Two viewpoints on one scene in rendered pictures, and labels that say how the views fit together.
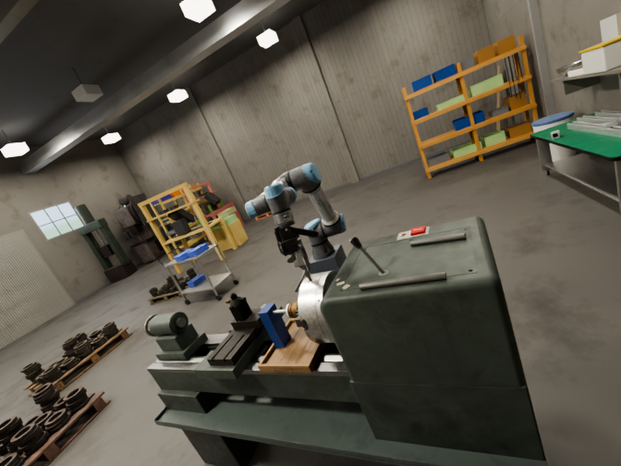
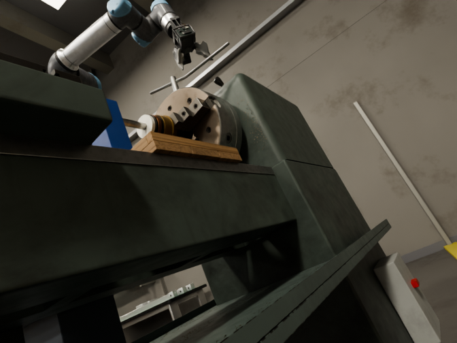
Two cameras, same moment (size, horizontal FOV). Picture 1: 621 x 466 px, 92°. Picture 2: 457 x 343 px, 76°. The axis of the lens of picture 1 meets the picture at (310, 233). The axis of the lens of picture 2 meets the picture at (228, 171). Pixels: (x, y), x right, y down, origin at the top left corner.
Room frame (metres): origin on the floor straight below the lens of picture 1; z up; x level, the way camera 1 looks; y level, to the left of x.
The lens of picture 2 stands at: (1.19, 0.98, 0.61)
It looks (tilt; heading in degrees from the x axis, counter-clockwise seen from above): 18 degrees up; 269
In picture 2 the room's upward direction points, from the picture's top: 25 degrees counter-clockwise
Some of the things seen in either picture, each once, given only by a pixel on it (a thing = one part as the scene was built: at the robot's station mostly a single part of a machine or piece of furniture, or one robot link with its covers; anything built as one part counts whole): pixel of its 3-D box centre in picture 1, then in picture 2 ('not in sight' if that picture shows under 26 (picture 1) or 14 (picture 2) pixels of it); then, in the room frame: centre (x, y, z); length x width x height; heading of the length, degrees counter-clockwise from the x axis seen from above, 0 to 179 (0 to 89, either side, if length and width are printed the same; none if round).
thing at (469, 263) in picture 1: (416, 298); (249, 154); (1.05, -0.29, 1.06); 0.59 x 0.48 x 0.39; 59
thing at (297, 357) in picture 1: (298, 342); (156, 186); (1.36, 0.28, 0.88); 0.36 x 0.30 x 0.04; 149
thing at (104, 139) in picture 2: (274, 325); (109, 145); (1.41, 0.36, 1.00); 0.08 x 0.06 x 0.23; 149
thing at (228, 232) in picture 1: (197, 222); not in sight; (8.42, 2.80, 1.07); 1.65 x 1.54 x 2.13; 66
